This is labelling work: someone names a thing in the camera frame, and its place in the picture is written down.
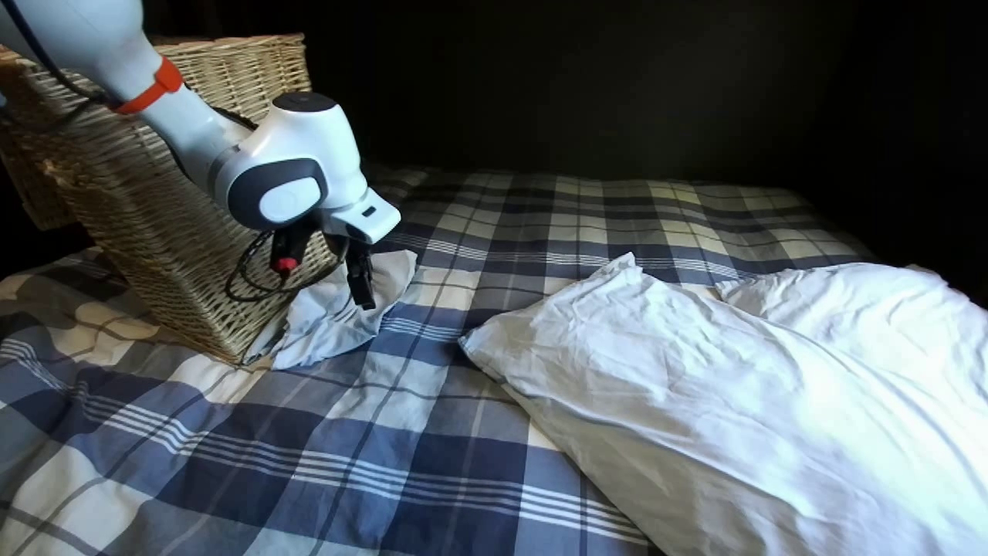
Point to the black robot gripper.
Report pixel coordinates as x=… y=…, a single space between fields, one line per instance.
x=288 y=250

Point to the large white pillow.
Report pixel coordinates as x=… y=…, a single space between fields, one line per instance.
x=811 y=411

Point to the blue plaid bed cover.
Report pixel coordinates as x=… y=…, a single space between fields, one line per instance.
x=119 y=443

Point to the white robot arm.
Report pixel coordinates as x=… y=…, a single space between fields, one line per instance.
x=297 y=168

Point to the woven wicker laundry basket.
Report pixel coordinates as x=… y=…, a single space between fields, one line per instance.
x=114 y=176

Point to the light blue pillow case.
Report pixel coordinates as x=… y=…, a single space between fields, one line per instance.
x=324 y=320

